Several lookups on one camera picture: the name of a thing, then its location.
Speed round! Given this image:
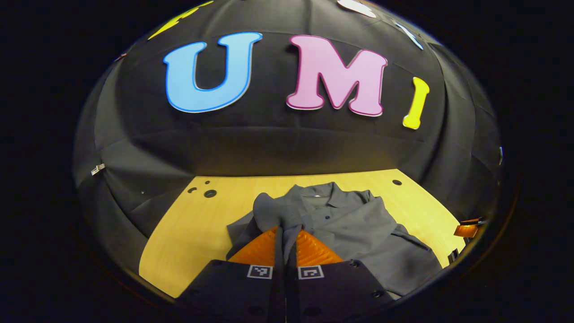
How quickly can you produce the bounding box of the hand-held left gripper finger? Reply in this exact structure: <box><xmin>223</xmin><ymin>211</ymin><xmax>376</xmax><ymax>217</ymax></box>
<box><xmin>287</xmin><ymin>229</ymin><xmax>395</xmax><ymax>323</ymax></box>
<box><xmin>177</xmin><ymin>226</ymin><xmax>286</xmax><ymax>323</ymax></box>

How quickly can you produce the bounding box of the grey button shirt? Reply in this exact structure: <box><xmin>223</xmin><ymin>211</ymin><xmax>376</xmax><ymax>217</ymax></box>
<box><xmin>226</xmin><ymin>182</ymin><xmax>444</xmax><ymax>299</ymax></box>

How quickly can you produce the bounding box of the black backdrop cloth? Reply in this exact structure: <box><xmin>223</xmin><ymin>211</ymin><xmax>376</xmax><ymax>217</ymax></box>
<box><xmin>73</xmin><ymin>0</ymin><xmax>503</xmax><ymax>270</ymax></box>

